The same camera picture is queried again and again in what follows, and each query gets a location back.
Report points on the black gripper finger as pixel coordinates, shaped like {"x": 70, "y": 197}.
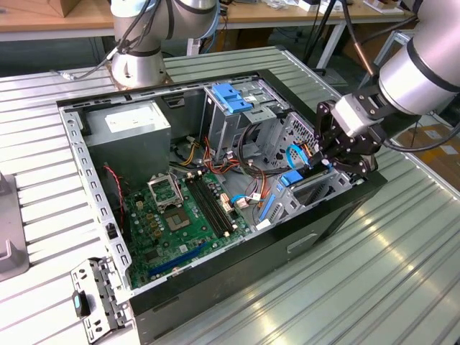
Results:
{"x": 326, "y": 125}
{"x": 355, "y": 164}

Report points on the hard disk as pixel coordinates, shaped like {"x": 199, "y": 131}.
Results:
{"x": 291, "y": 179}

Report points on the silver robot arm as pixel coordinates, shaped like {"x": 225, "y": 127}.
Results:
{"x": 136, "y": 68}

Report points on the grey metal disk bay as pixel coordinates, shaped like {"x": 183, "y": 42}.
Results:
{"x": 284, "y": 203}

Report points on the brown cardboard box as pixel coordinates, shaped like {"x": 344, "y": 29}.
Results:
{"x": 442, "y": 165}

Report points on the blue drive cage latch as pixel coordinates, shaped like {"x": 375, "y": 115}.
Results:
{"x": 230, "y": 95}

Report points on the metal slat side table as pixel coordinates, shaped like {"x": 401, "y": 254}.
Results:
{"x": 390, "y": 46}

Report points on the grey optical drive cage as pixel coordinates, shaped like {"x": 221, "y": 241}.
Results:
{"x": 223, "y": 129}

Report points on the white paper tag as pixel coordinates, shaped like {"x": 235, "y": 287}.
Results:
{"x": 263, "y": 225}

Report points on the wooden top desk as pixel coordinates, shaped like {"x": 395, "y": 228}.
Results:
{"x": 287, "y": 15}

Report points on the small white box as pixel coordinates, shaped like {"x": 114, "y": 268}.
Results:
{"x": 309, "y": 5}

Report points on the black RAM slot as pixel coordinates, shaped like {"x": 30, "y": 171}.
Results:
{"x": 210, "y": 208}
{"x": 219, "y": 205}

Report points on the black open PC case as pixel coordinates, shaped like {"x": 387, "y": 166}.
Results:
{"x": 230, "y": 273}

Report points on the green motherboard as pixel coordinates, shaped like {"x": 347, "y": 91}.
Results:
{"x": 201, "y": 239}

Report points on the CPU socket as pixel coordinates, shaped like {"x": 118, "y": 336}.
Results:
{"x": 177, "y": 220}

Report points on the blue expansion slot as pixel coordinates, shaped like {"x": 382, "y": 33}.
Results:
{"x": 179, "y": 259}

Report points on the grey power supply unit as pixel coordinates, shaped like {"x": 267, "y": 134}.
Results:
{"x": 125, "y": 151}

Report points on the hinged metal slot retainer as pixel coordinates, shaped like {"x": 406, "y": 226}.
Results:
{"x": 98, "y": 287}

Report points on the grey parts rack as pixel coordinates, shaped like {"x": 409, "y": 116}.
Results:
{"x": 9, "y": 223}

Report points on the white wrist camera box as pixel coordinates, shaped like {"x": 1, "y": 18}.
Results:
{"x": 350, "y": 115}

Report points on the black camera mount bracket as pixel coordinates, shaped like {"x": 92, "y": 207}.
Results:
{"x": 373, "y": 104}

